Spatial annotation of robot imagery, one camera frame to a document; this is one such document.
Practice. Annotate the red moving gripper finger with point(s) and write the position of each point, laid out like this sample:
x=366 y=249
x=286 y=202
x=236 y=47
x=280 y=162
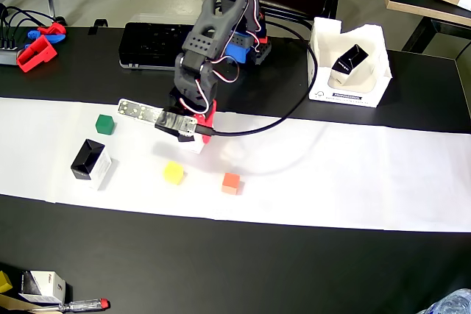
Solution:
x=209 y=115

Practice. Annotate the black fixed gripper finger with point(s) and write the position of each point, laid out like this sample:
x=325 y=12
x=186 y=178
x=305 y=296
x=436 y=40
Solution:
x=185 y=138

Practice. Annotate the silver wrist camera bar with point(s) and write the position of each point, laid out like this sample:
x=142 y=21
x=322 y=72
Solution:
x=140 y=111

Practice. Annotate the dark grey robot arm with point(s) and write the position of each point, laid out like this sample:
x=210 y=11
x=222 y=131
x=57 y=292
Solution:
x=206 y=27

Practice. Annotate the yellow cube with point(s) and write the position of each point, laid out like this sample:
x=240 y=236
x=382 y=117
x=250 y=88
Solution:
x=173 y=172

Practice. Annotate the orange cube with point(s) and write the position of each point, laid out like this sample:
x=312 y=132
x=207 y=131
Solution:
x=231 y=182

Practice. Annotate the black laptop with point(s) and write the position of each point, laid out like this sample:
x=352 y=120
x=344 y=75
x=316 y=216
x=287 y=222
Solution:
x=154 y=45

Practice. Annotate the green cube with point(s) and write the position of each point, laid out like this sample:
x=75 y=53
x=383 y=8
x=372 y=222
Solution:
x=105 y=124

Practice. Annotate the black table clamp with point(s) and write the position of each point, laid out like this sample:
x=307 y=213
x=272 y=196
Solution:
x=100 y=23

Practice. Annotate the white paper sheet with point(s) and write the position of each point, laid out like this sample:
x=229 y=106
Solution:
x=331 y=181

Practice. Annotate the white cardboard napkin box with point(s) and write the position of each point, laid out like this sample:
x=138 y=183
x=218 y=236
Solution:
x=324 y=34

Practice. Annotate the blue printed part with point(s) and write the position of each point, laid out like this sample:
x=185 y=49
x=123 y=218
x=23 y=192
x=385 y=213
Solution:
x=33 y=34
x=57 y=38

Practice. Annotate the grey usb hub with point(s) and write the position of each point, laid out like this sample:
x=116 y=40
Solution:
x=8 y=56

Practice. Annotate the small white printed box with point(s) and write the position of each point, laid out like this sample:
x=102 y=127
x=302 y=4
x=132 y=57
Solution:
x=44 y=286

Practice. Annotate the yellow block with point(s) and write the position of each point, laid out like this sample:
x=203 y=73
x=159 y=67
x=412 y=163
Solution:
x=5 y=282

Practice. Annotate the brown cardboard piece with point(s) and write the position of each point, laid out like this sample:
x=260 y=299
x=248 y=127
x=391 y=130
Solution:
x=18 y=306

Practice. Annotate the clear plastic bottle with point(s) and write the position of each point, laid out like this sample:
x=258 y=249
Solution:
x=452 y=304

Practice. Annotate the red printed bracket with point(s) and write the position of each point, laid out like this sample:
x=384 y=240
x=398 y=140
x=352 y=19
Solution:
x=35 y=53

